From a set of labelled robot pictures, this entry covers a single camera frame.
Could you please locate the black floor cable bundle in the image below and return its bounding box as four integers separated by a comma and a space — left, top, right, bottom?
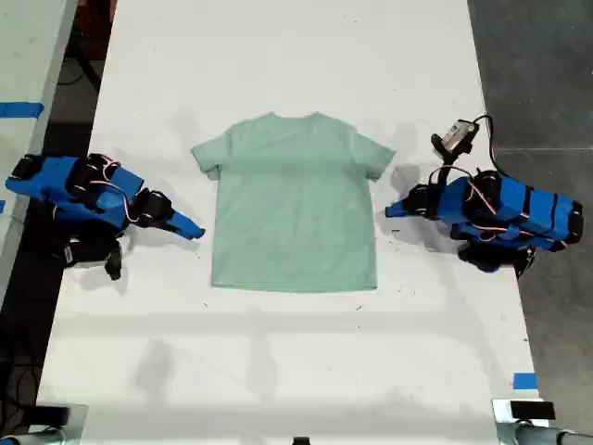
0, 354, 45, 421

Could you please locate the white side table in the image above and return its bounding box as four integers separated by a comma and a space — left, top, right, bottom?
0, 0, 81, 300

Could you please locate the small black box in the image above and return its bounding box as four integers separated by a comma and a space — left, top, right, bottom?
31, 404, 70, 427
510, 400, 557, 421

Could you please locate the black camera stalk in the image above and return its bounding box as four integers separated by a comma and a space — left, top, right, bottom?
430, 133, 458, 187
104, 244, 124, 282

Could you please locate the grey metal pipe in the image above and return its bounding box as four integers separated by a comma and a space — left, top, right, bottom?
512, 422, 593, 445
0, 427, 66, 445

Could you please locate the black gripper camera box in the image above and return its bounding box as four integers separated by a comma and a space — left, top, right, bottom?
61, 236, 111, 271
441, 119, 479, 153

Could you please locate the pale green T-shirt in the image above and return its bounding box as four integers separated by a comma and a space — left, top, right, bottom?
190, 110, 398, 295

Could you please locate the metal table bracket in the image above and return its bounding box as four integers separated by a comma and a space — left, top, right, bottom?
58, 403, 90, 444
490, 397, 558, 445

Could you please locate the long blue tape strip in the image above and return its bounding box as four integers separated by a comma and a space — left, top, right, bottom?
0, 100, 45, 119

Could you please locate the square blue tape piece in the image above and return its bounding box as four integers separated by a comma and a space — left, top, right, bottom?
511, 371, 540, 391

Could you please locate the black camera cable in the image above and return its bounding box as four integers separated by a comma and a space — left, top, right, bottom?
471, 114, 502, 175

